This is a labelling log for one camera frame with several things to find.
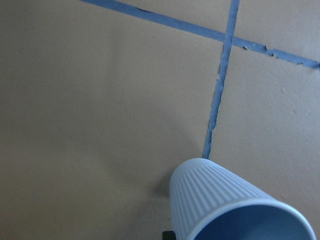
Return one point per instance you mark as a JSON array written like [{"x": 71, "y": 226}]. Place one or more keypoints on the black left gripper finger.
[{"x": 168, "y": 235}]

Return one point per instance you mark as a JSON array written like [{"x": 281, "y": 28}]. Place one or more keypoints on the light blue ribbed cup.
[{"x": 208, "y": 202}]

